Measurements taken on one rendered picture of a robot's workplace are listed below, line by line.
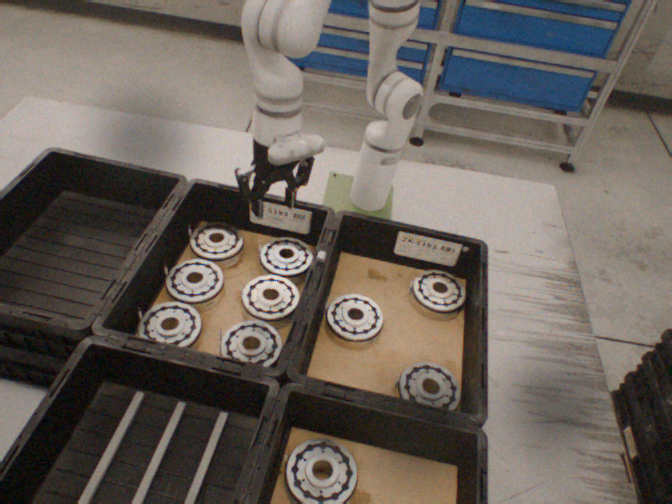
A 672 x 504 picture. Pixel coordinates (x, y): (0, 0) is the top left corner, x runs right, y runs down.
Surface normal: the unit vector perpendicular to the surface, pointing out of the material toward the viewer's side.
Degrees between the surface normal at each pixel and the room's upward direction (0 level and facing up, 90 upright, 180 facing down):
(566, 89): 90
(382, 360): 0
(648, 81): 90
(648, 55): 90
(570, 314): 0
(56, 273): 0
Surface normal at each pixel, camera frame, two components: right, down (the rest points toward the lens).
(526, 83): -0.12, 0.69
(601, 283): 0.11, -0.69
